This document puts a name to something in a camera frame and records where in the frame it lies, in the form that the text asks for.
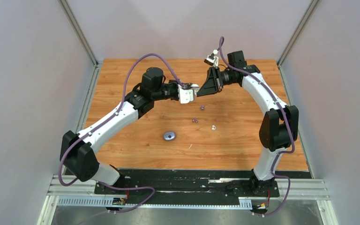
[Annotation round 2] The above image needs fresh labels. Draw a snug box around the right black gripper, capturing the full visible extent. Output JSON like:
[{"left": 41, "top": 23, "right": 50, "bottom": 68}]
[{"left": 196, "top": 66, "right": 237, "bottom": 97}]

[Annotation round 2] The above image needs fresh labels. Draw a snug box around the white earbud charging case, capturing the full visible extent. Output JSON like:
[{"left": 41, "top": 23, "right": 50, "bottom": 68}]
[{"left": 190, "top": 83, "right": 200, "bottom": 96}]

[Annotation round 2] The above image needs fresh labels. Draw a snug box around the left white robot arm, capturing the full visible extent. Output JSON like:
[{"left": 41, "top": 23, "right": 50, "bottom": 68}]
[{"left": 59, "top": 67, "right": 184, "bottom": 194}]

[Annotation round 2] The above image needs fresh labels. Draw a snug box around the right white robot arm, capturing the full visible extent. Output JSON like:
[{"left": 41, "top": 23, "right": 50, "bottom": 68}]
[{"left": 196, "top": 50, "right": 299, "bottom": 196}]

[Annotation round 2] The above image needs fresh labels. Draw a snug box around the purple earbud charging case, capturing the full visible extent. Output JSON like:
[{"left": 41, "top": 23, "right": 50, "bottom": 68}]
[{"left": 163, "top": 131, "right": 177, "bottom": 142}]

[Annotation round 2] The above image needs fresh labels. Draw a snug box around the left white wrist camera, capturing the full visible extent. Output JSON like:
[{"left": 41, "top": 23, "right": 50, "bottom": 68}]
[{"left": 179, "top": 85, "right": 195, "bottom": 104}]

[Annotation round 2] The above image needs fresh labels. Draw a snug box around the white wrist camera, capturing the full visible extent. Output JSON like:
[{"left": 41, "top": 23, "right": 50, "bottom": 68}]
[
  {"left": 179, "top": 85, "right": 195, "bottom": 104},
  {"left": 204, "top": 49, "right": 219, "bottom": 68}
]

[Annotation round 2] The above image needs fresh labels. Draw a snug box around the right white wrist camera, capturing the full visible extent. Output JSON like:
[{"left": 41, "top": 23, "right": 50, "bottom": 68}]
[{"left": 204, "top": 49, "right": 219, "bottom": 68}]

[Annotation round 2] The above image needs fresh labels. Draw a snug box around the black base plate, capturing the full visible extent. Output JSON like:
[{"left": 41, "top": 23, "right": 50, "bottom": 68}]
[{"left": 94, "top": 169, "right": 280, "bottom": 206}]

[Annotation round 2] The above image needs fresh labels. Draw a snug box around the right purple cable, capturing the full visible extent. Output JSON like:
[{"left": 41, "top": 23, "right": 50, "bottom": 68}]
[{"left": 217, "top": 37, "right": 295, "bottom": 217}]

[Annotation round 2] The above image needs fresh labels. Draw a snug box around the aluminium frame rail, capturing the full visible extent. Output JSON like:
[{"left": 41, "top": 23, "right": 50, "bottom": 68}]
[{"left": 37, "top": 175, "right": 338, "bottom": 225}]

